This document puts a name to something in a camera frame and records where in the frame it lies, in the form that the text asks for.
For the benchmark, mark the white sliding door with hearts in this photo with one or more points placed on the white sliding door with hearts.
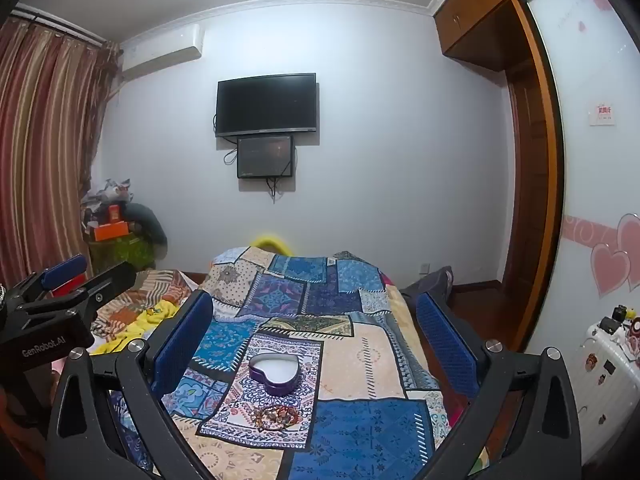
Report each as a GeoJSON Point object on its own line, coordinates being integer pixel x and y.
{"type": "Point", "coordinates": [595, 185]}

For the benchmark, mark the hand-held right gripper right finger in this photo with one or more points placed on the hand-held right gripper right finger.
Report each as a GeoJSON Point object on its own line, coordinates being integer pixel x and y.
{"type": "Point", "coordinates": [445, 345]}

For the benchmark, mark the white wall socket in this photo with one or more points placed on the white wall socket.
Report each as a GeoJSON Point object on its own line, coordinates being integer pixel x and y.
{"type": "Point", "coordinates": [425, 268]}

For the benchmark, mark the yellow cloth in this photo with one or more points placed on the yellow cloth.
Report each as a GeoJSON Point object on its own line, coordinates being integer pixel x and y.
{"type": "Point", "coordinates": [145, 317]}

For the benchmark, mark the small black gadget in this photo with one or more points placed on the small black gadget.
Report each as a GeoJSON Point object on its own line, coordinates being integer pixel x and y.
{"type": "Point", "coordinates": [612, 319]}

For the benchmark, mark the small black wall monitor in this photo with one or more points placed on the small black wall monitor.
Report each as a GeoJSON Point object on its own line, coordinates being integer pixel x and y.
{"type": "Point", "coordinates": [265, 156]}

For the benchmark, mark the pile of beaded jewelry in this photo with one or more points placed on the pile of beaded jewelry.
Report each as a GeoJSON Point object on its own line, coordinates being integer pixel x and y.
{"type": "Point", "coordinates": [276, 416]}

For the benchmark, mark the white bedside cabinet with stickers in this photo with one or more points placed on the white bedside cabinet with stickers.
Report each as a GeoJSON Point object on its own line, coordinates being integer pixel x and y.
{"type": "Point", "coordinates": [607, 390]}

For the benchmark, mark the purple heart-shaped tin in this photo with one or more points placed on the purple heart-shaped tin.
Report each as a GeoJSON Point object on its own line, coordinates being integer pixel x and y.
{"type": "Point", "coordinates": [275, 375]}

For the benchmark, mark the striped curtain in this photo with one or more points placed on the striped curtain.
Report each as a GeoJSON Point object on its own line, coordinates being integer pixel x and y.
{"type": "Point", "coordinates": [45, 150]}

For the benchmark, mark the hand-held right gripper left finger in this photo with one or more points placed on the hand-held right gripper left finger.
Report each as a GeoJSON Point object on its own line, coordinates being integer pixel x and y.
{"type": "Point", "coordinates": [182, 340]}

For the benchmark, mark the green patterned cloth cover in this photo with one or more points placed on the green patterned cloth cover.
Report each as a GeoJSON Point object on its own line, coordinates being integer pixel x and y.
{"type": "Point", "coordinates": [120, 255]}

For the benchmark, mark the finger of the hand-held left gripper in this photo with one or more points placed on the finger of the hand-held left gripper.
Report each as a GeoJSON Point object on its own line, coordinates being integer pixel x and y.
{"type": "Point", "coordinates": [112, 280]}
{"type": "Point", "coordinates": [65, 270]}

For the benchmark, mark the dark grey bag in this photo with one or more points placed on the dark grey bag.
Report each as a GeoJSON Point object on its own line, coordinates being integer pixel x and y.
{"type": "Point", "coordinates": [430, 285]}

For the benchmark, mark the black wall television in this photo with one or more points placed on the black wall television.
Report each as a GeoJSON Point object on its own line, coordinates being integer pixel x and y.
{"type": "Point", "coordinates": [266, 104]}

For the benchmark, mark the white air conditioner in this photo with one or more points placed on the white air conditioner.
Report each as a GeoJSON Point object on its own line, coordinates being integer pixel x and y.
{"type": "Point", "coordinates": [162, 50]}

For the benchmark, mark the dark green jacket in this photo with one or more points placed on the dark green jacket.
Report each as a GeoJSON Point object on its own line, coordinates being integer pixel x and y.
{"type": "Point", "coordinates": [147, 232]}

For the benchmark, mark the wooden wardrobe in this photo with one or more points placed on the wooden wardrobe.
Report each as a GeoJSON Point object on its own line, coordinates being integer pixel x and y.
{"type": "Point", "coordinates": [475, 10]}

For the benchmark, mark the curtain rail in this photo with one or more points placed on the curtain rail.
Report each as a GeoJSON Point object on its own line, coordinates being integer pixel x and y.
{"type": "Point", "coordinates": [65, 25]}

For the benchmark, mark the striped patterned bedsheet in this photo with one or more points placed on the striped patterned bedsheet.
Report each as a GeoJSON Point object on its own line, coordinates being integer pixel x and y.
{"type": "Point", "coordinates": [160, 287]}

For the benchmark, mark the heap of bags and papers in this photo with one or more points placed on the heap of bags and papers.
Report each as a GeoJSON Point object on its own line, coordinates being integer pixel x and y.
{"type": "Point", "coordinates": [102, 195]}

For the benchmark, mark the patchwork blanket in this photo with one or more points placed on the patchwork blanket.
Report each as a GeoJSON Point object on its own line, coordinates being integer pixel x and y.
{"type": "Point", "coordinates": [325, 320]}

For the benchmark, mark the yellow plastic object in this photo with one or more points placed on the yellow plastic object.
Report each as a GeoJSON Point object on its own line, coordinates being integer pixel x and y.
{"type": "Point", "coordinates": [270, 241]}

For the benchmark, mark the small red box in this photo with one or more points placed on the small red box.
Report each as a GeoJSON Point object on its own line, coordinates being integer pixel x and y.
{"type": "Point", "coordinates": [115, 213]}

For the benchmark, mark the orange box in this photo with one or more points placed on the orange box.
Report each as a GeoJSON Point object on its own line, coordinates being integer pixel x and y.
{"type": "Point", "coordinates": [111, 231]}

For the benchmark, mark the wooden room door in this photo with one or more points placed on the wooden room door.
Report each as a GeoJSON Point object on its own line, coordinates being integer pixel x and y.
{"type": "Point", "coordinates": [527, 175]}

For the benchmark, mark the paper note with red print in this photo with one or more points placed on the paper note with red print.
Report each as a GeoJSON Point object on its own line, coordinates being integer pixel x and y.
{"type": "Point", "coordinates": [603, 113]}

